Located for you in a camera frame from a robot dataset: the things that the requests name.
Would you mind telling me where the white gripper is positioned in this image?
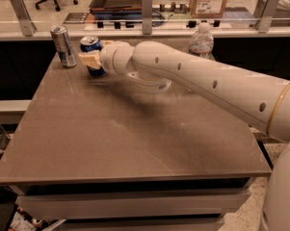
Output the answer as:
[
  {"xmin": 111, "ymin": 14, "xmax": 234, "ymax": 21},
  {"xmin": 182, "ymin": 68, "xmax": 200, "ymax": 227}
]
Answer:
[{"xmin": 78, "ymin": 39, "xmax": 124, "ymax": 73}]

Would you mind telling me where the blue pepsi can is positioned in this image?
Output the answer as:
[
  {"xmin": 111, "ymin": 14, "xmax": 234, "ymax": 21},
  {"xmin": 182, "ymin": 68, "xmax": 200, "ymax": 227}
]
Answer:
[{"xmin": 80, "ymin": 36, "xmax": 105, "ymax": 77}]

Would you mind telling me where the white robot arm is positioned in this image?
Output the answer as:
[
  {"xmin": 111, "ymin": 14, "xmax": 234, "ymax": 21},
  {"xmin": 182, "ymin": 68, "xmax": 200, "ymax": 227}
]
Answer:
[{"xmin": 78, "ymin": 40, "xmax": 290, "ymax": 231}]

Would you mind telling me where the silver redbull can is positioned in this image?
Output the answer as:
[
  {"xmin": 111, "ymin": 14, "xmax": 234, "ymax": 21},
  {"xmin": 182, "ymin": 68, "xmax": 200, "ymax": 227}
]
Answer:
[{"xmin": 50, "ymin": 25, "xmax": 76, "ymax": 67}]

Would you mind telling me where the clear plastic water bottle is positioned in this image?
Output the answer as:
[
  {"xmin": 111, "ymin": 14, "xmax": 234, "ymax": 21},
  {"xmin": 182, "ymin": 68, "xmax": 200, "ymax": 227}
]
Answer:
[{"xmin": 189, "ymin": 22, "xmax": 214, "ymax": 59}]

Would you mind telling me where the brown cardboard box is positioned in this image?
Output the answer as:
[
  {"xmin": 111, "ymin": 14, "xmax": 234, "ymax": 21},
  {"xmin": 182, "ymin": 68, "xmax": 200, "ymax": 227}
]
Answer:
[{"xmin": 189, "ymin": 0, "xmax": 227, "ymax": 18}]

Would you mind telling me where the upper grey drawer front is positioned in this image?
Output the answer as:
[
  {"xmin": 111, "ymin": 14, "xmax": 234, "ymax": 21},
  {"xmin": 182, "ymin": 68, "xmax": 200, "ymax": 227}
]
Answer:
[{"xmin": 16, "ymin": 189, "xmax": 250, "ymax": 219}]

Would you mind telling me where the grey drawer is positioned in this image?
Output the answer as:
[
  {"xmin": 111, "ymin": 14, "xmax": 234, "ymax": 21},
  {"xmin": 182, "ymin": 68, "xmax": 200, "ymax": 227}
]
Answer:
[
  {"xmin": 16, "ymin": 189, "xmax": 250, "ymax": 219},
  {"xmin": 58, "ymin": 218, "xmax": 224, "ymax": 231}
]

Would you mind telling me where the lower grey drawer front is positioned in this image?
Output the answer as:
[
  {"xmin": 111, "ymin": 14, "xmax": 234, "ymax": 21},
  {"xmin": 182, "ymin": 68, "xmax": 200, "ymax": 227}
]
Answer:
[{"xmin": 58, "ymin": 218, "xmax": 224, "ymax": 231}]

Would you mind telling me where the middle metal glass bracket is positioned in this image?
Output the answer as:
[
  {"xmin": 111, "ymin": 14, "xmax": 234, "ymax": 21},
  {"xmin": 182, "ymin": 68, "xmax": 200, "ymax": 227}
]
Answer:
[{"xmin": 142, "ymin": 0, "xmax": 152, "ymax": 35}]

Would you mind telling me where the metal glass bracket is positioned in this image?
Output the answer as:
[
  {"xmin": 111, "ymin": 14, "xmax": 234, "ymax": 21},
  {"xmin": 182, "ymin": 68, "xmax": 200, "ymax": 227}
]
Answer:
[
  {"xmin": 142, "ymin": 0, "xmax": 152, "ymax": 35},
  {"xmin": 10, "ymin": 0, "xmax": 36, "ymax": 37},
  {"xmin": 255, "ymin": 0, "xmax": 279, "ymax": 33}
]

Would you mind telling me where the left metal glass bracket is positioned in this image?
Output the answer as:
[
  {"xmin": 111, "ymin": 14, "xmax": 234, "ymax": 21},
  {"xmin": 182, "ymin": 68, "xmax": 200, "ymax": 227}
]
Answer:
[{"xmin": 10, "ymin": 0, "xmax": 36, "ymax": 37}]

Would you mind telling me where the right metal glass bracket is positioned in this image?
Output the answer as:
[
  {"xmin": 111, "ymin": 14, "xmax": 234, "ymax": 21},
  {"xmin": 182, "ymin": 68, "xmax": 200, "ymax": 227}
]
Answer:
[{"xmin": 255, "ymin": 0, "xmax": 279, "ymax": 33}]

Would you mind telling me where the black floor rail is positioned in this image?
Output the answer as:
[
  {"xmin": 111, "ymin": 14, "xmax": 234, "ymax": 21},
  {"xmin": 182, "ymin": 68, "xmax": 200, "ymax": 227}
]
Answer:
[{"xmin": 257, "ymin": 141, "xmax": 274, "ymax": 169}]

